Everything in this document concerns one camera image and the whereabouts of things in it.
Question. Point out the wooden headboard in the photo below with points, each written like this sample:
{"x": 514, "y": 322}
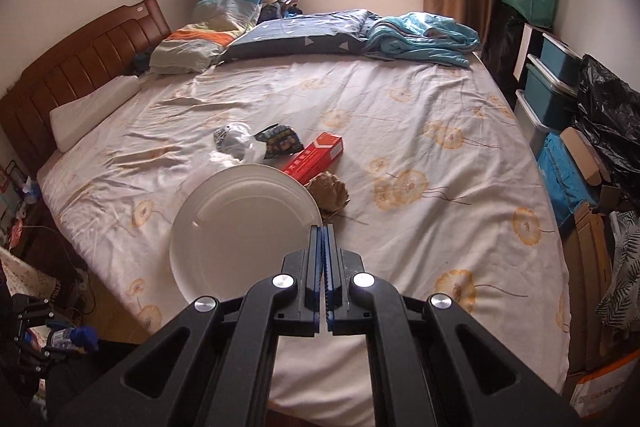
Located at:
{"x": 75, "y": 62}

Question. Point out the orange white parcel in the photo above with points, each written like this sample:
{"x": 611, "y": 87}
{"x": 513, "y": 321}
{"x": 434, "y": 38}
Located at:
{"x": 605, "y": 387}

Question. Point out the dark blue pillow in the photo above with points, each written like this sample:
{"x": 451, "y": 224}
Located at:
{"x": 300, "y": 32}

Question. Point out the white pillow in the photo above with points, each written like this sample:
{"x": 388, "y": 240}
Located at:
{"x": 90, "y": 107}

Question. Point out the bed with floral sheet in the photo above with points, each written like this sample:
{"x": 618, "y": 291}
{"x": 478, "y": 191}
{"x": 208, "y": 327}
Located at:
{"x": 400, "y": 132}

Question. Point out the white round plate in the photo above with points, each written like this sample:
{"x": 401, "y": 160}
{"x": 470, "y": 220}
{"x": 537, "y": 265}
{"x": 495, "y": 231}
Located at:
{"x": 240, "y": 227}

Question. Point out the dark snack packet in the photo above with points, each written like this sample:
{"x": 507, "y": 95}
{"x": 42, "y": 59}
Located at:
{"x": 280, "y": 142}

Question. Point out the brown paper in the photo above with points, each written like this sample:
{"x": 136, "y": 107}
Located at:
{"x": 327, "y": 194}

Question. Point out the blue bag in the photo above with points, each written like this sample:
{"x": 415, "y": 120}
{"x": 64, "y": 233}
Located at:
{"x": 562, "y": 182}

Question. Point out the clear plastic bag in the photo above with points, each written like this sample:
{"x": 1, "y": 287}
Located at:
{"x": 235, "y": 142}

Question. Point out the teal blanket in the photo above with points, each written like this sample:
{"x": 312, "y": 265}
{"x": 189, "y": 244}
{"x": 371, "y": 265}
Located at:
{"x": 420, "y": 37}

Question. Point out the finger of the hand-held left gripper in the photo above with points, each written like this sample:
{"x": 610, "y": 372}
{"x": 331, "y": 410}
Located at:
{"x": 80, "y": 338}

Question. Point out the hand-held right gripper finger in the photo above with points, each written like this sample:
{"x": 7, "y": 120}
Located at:
{"x": 318, "y": 267}
{"x": 331, "y": 267}

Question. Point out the long red box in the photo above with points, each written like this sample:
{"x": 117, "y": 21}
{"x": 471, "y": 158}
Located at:
{"x": 315, "y": 154}

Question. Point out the patchwork pillow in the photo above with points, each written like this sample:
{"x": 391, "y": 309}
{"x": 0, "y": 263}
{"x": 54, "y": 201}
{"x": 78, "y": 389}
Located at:
{"x": 200, "y": 37}

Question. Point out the open cardboard box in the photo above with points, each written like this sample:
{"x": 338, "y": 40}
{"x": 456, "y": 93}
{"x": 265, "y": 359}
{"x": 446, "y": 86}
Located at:
{"x": 590, "y": 162}

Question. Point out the leaf patterned bag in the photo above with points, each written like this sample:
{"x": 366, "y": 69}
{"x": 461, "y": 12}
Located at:
{"x": 622, "y": 267}

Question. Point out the wooden nightstand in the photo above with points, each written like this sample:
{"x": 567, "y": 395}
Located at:
{"x": 30, "y": 232}

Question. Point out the black plastic bag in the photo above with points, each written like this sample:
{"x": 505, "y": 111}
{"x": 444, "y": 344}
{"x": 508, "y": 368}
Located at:
{"x": 610, "y": 117}

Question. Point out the dark clothes pile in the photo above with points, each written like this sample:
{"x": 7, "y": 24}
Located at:
{"x": 280, "y": 9}

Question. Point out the flattened cardboard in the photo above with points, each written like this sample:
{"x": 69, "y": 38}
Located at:
{"x": 587, "y": 287}

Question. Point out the dark bag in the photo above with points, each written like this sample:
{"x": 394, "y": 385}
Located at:
{"x": 500, "y": 47}

